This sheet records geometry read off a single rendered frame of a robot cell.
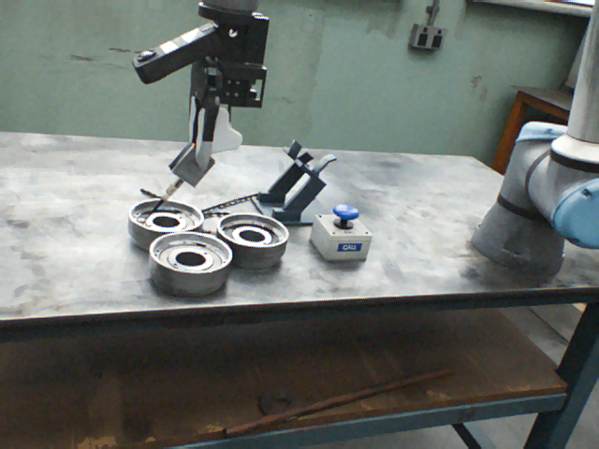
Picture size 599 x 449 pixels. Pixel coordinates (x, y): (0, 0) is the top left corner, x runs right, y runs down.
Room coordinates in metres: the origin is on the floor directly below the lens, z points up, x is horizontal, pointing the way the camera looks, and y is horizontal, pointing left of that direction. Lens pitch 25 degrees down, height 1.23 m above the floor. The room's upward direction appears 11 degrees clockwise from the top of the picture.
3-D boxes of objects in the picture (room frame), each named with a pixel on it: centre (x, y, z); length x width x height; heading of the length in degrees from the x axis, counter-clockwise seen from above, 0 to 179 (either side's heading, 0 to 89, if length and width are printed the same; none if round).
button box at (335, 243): (0.83, -0.08, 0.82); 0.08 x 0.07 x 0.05; 114
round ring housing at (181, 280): (0.67, 0.13, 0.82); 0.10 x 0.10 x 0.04
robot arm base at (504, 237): (0.96, -0.39, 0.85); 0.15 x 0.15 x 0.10
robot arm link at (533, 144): (0.95, -0.39, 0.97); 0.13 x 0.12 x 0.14; 5
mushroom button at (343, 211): (0.83, -0.07, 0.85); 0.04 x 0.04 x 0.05
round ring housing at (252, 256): (0.76, 0.06, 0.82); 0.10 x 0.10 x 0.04
